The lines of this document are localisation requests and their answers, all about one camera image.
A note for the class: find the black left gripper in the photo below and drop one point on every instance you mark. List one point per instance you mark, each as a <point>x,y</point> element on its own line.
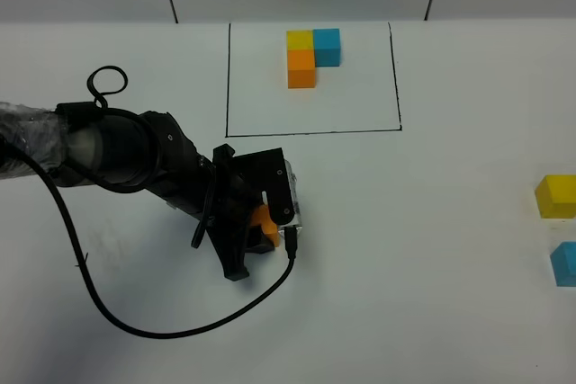
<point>244,183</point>

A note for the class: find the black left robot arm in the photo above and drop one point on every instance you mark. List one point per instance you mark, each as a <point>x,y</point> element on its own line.
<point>81,143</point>

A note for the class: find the template orange cube block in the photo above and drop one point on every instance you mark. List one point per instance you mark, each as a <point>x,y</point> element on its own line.
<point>301,69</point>

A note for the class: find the template yellow cube block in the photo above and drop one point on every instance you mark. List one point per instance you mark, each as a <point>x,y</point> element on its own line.
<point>299,40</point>

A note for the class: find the template blue cube block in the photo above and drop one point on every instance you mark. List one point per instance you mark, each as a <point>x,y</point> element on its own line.
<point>327,47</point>

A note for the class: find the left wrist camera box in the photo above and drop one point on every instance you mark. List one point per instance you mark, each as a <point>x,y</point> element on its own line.
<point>296,221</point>

